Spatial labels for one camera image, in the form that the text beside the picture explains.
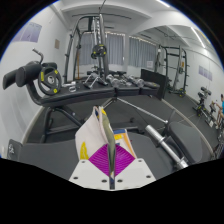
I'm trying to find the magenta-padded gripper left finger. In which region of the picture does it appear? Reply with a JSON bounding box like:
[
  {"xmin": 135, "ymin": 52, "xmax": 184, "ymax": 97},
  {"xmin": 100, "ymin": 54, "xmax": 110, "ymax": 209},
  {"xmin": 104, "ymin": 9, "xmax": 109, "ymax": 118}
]
[{"xmin": 68, "ymin": 143, "xmax": 112, "ymax": 191}]

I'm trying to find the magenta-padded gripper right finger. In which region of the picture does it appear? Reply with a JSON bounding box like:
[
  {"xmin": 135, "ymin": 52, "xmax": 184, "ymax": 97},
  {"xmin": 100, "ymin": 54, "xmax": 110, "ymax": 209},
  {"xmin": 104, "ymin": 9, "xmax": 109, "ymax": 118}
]
[{"xmin": 114, "ymin": 143, "xmax": 157, "ymax": 191}]

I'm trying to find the colourful patterned towel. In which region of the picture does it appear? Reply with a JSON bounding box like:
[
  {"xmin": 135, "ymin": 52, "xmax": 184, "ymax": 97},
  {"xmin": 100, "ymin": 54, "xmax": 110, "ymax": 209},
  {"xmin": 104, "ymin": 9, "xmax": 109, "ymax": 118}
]
[{"xmin": 74, "ymin": 105, "xmax": 138, "ymax": 181}]

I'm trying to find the thick silver barbell sleeve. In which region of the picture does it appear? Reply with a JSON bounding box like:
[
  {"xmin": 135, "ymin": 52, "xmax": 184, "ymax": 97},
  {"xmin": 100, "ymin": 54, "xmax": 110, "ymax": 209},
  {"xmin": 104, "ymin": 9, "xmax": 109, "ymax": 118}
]
[{"xmin": 145, "ymin": 124, "xmax": 189, "ymax": 170}]

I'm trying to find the black padded flat bench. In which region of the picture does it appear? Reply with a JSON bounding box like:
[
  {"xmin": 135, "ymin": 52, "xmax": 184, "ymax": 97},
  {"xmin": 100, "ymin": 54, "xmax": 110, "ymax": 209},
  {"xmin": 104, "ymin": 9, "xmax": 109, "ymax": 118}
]
[{"xmin": 7, "ymin": 131, "xmax": 188, "ymax": 183}]

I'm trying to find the thin steel bar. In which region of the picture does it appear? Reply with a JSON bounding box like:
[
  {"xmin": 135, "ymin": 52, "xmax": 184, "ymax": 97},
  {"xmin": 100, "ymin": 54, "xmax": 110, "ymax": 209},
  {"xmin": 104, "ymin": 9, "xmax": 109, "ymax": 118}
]
[{"xmin": 116, "ymin": 97, "xmax": 169, "ymax": 124}]

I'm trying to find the black seat pad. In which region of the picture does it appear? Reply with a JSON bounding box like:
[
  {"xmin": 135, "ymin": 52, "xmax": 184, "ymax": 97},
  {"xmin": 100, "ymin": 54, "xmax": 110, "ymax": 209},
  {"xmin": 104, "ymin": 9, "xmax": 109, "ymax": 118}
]
[{"xmin": 166, "ymin": 120, "xmax": 204, "ymax": 165}]

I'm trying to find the group of dumbbells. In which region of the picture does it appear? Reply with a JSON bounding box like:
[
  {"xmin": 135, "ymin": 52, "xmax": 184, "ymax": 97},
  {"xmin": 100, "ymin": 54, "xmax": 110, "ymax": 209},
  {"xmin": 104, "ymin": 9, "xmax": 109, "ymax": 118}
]
[{"xmin": 105, "ymin": 71, "xmax": 161, "ymax": 89}]

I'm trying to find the black upright panel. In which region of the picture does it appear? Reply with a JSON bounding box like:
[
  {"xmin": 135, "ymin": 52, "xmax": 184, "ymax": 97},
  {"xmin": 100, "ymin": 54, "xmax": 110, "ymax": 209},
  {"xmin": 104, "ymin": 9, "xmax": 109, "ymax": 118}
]
[{"xmin": 140, "ymin": 68, "xmax": 169, "ymax": 100}]

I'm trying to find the black exercise machine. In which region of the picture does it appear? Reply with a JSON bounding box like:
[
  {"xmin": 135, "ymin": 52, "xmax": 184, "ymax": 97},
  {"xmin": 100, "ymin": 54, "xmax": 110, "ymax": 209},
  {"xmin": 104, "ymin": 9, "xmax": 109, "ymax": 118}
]
[{"xmin": 193, "ymin": 86, "xmax": 218, "ymax": 126}]

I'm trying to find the black power rack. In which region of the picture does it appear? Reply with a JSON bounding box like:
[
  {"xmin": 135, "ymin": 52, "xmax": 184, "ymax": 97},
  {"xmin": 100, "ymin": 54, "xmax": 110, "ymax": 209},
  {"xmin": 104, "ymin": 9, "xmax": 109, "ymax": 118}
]
[{"xmin": 156, "ymin": 44, "xmax": 189, "ymax": 99}]

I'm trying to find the person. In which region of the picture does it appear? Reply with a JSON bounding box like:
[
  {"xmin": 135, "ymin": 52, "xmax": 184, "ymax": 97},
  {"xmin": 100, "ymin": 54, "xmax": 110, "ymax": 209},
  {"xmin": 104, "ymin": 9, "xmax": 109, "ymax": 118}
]
[{"xmin": 214, "ymin": 93, "xmax": 224, "ymax": 129}]

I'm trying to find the grey window curtain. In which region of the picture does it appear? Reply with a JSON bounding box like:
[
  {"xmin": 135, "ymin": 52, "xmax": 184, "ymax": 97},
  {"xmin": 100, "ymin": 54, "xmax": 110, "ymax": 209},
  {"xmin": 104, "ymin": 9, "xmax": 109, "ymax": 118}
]
[
  {"xmin": 78, "ymin": 31, "xmax": 126, "ymax": 66},
  {"xmin": 128, "ymin": 36, "xmax": 158, "ymax": 69}
]

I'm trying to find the small black yellow weight plate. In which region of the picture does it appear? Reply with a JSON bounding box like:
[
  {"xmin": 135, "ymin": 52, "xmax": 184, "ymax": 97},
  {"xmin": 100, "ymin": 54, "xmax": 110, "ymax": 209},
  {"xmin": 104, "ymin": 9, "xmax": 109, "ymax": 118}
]
[{"xmin": 90, "ymin": 44, "xmax": 108, "ymax": 60}]

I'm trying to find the metal triangle cable handle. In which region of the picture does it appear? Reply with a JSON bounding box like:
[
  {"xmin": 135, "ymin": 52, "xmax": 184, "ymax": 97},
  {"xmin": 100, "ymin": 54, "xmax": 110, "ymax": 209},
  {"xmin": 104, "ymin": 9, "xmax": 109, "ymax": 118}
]
[{"xmin": 82, "ymin": 71, "xmax": 108, "ymax": 90}]

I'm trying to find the small purple wall poster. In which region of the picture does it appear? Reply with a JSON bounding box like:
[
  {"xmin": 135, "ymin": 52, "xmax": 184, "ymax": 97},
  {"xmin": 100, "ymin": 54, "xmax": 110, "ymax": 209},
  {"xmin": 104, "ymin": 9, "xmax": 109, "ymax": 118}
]
[{"xmin": 198, "ymin": 64, "xmax": 214, "ymax": 82}]

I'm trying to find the grey cable machine frame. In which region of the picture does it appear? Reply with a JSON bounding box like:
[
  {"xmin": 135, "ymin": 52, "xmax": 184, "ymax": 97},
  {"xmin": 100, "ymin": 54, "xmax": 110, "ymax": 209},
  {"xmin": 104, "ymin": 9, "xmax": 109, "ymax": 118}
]
[{"xmin": 63, "ymin": 14, "xmax": 111, "ymax": 84}]

